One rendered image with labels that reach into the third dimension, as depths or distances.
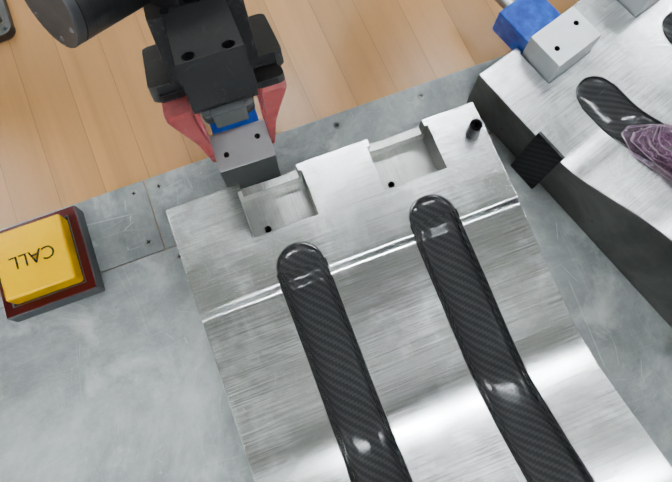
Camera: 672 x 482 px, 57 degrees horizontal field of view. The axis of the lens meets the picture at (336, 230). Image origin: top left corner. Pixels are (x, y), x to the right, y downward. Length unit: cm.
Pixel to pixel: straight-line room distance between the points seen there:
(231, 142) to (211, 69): 16
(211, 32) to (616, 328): 42
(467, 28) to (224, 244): 34
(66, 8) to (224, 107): 10
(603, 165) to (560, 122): 5
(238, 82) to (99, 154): 26
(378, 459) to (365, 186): 20
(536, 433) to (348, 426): 13
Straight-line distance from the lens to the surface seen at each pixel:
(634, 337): 61
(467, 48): 66
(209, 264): 47
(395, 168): 52
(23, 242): 59
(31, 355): 61
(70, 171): 63
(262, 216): 51
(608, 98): 61
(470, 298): 48
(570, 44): 58
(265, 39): 49
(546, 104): 58
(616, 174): 56
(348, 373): 47
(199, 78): 39
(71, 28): 42
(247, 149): 54
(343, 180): 48
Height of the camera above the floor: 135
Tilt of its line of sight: 75 degrees down
